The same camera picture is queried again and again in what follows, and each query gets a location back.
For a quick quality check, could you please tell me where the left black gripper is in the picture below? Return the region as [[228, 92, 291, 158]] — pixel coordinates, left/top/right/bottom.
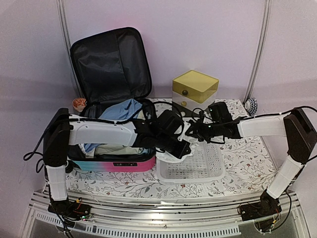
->
[[156, 134, 192, 160]]

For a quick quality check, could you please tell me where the white garment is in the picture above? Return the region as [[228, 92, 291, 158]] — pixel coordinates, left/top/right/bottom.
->
[[155, 121, 199, 164]]

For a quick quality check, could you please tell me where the white plastic mesh basket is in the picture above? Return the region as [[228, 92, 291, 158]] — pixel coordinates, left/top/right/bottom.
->
[[156, 128, 225, 183]]

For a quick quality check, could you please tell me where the light blue garment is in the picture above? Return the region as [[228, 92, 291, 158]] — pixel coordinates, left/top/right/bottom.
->
[[80, 99, 142, 156]]

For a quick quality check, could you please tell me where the pink and teal kids suitcase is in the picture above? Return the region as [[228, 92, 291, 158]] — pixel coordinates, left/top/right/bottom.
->
[[68, 27, 156, 172]]

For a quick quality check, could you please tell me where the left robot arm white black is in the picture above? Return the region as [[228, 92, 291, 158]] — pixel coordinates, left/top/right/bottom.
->
[[43, 108, 191, 218]]

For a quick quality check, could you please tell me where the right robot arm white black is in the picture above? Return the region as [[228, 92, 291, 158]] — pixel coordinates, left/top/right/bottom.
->
[[194, 102, 317, 216]]

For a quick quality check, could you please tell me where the floral white tablecloth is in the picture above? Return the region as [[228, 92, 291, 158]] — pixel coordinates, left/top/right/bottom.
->
[[47, 98, 278, 199]]

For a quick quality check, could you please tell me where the black white patterned cloth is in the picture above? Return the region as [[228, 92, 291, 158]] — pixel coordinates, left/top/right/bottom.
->
[[244, 98, 258, 116]]

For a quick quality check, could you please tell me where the yellow and white storage box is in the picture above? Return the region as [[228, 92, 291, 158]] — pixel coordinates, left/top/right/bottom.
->
[[172, 70, 219, 111]]

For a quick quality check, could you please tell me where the beige folded garment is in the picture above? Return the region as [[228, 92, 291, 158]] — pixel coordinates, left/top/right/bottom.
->
[[95, 114, 152, 157]]

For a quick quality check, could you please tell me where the orange patterned ceramic bowl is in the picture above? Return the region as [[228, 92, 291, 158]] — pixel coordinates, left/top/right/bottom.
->
[[72, 98, 86, 112]]

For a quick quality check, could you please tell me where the right metal wall post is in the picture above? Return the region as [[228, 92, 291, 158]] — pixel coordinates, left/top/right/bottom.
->
[[244, 0, 272, 102]]

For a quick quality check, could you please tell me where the metal wall post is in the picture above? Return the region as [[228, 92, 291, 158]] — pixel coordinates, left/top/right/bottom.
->
[[244, 0, 272, 102], [56, 0, 75, 53]]

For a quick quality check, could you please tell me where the aluminium front rail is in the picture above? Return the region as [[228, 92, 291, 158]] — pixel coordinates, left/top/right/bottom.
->
[[21, 190, 310, 238]]

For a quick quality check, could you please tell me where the left metal wall post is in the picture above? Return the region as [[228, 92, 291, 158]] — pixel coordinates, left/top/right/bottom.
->
[[56, 0, 75, 53]]

